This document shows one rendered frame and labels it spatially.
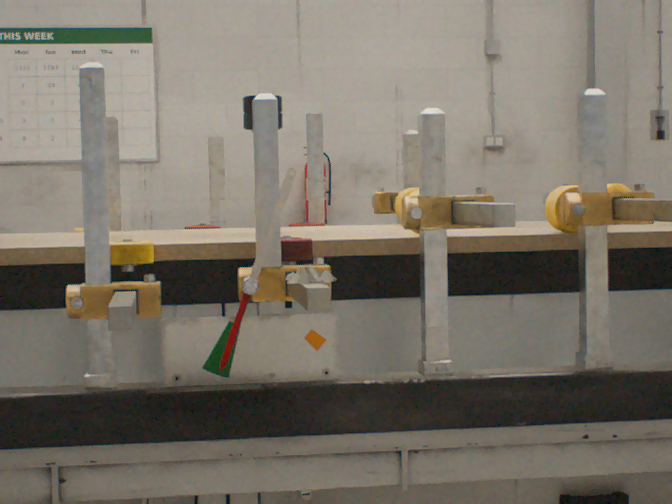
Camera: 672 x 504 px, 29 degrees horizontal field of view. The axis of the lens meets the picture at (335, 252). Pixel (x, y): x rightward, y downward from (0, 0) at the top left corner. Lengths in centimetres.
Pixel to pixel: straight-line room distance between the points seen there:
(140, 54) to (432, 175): 722
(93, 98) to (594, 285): 80
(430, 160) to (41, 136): 725
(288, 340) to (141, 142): 717
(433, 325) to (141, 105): 720
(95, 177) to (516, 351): 78
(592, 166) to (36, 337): 92
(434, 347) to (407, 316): 22
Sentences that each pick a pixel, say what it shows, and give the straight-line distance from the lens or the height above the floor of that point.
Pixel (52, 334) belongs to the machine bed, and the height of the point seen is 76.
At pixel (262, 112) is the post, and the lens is 190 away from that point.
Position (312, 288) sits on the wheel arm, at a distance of 163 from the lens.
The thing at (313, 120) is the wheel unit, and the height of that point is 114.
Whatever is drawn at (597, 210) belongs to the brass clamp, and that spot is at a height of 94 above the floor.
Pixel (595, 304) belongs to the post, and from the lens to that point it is 201.
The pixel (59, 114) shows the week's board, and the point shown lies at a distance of 907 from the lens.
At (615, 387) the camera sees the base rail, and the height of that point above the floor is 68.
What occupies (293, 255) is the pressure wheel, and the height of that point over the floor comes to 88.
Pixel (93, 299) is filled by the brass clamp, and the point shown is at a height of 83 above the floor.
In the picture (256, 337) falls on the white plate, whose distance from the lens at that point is 190.
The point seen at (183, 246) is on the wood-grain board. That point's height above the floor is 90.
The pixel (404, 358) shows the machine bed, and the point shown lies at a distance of 216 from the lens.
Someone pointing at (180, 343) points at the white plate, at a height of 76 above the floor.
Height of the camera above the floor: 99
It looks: 3 degrees down
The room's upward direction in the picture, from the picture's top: 1 degrees counter-clockwise
